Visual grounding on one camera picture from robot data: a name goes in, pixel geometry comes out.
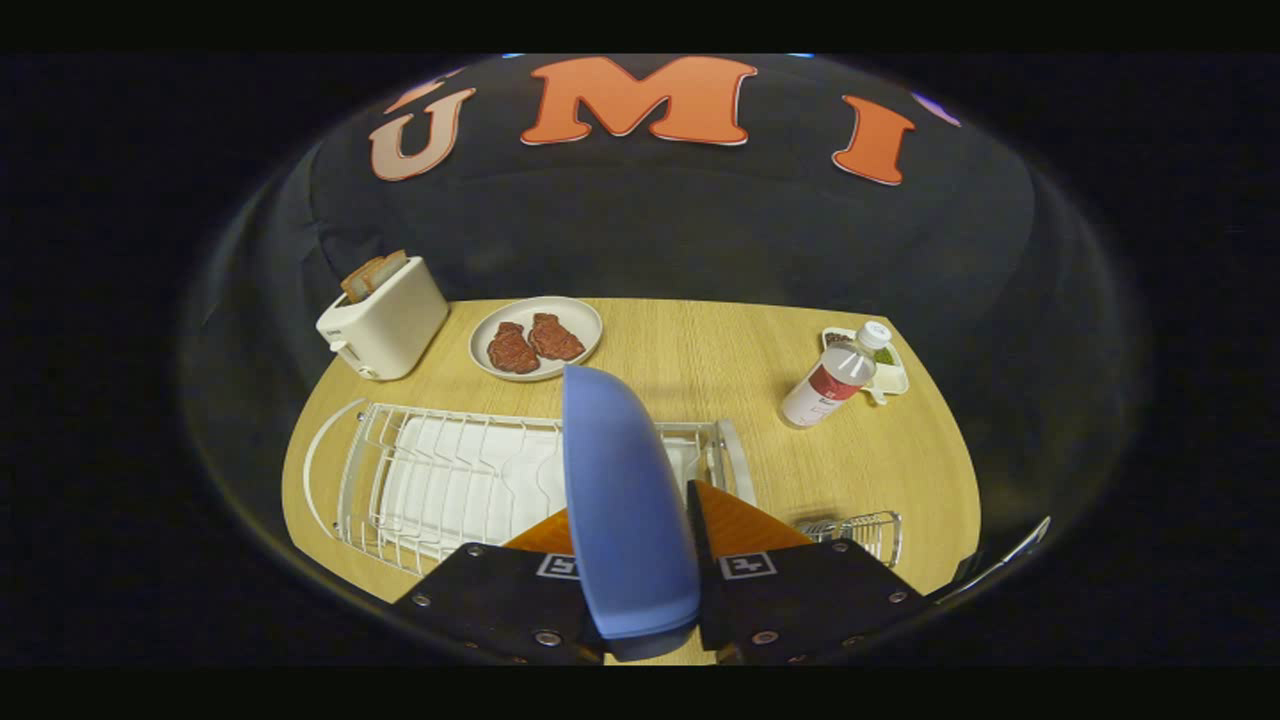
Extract toast slices in toaster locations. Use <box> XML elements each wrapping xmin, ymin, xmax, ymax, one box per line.
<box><xmin>340</xmin><ymin>249</ymin><xmax>410</xmax><ymax>305</ymax></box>

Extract clear bottle with red label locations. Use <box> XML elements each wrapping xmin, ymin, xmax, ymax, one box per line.
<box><xmin>780</xmin><ymin>320</ymin><xmax>894</xmax><ymax>430</ymax></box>

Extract small wire basket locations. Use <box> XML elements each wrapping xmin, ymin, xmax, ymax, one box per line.
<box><xmin>795</xmin><ymin>510</ymin><xmax>904</xmax><ymax>569</ymax></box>

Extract brown meat slice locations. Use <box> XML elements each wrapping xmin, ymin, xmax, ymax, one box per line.
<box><xmin>529</xmin><ymin>312</ymin><xmax>587</xmax><ymax>363</ymax></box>
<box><xmin>487</xmin><ymin>321</ymin><xmax>542</xmax><ymax>376</ymax></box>

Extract white toaster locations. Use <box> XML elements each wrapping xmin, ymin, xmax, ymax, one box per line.
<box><xmin>316</xmin><ymin>255</ymin><xmax>451</xmax><ymax>382</ymax></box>

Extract blue plate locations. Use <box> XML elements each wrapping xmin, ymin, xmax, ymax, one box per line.
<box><xmin>561</xmin><ymin>364</ymin><xmax>702</xmax><ymax>662</ymax></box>

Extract black backdrop cloth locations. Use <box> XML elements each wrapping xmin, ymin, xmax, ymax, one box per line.
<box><xmin>185</xmin><ymin>55</ymin><xmax>1141</xmax><ymax>601</ymax></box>

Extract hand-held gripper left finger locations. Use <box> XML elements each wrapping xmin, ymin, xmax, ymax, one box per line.
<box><xmin>390</xmin><ymin>507</ymin><xmax>605</xmax><ymax>667</ymax></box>

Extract white sectioned sauce dish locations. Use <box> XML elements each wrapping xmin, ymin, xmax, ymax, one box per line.
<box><xmin>821</xmin><ymin>326</ymin><xmax>910</xmax><ymax>407</ymax></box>

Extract beige plate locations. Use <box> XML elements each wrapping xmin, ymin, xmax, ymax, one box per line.
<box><xmin>469</xmin><ymin>296</ymin><xmax>605</xmax><ymax>384</ymax></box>

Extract white wire dish rack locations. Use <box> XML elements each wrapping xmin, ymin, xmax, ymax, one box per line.
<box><xmin>302</xmin><ymin>398</ymin><xmax>759</xmax><ymax>579</ymax></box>

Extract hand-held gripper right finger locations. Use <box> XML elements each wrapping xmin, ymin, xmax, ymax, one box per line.
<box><xmin>686</xmin><ymin>479</ymin><xmax>933</xmax><ymax>667</ymax></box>

